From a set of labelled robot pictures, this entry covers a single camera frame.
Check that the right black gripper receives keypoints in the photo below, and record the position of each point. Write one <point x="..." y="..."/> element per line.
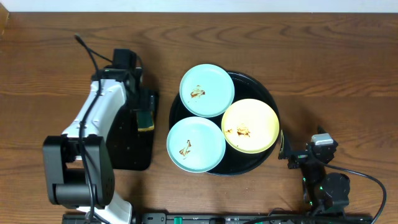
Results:
<point x="286" y="152"/>

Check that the near light blue plate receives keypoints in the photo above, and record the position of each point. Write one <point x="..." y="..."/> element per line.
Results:
<point x="196" y="144"/>

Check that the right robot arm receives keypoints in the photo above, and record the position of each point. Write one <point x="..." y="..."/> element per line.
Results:
<point x="324" y="192"/>

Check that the green and yellow sponge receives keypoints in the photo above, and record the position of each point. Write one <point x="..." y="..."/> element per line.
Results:
<point x="145" y="121"/>

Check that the black aluminium rail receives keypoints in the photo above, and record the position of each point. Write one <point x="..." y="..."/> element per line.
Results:
<point x="162" y="218"/>

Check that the far light blue plate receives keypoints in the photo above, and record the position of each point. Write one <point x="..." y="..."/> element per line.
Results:
<point x="206" y="90"/>

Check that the light blue plate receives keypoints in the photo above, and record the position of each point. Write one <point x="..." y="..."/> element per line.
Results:
<point x="206" y="90"/>
<point x="196" y="144"/>

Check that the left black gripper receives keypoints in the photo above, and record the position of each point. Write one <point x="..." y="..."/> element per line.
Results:
<point x="147" y="104"/>

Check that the rectangular black tray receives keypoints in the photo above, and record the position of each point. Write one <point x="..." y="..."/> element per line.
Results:
<point x="128" y="148"/>

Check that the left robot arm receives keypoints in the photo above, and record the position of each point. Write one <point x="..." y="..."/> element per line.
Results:
<point x="78" y="169"/>

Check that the yellow plate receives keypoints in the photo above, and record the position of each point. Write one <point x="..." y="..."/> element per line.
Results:
<point x="250" y="126"/>

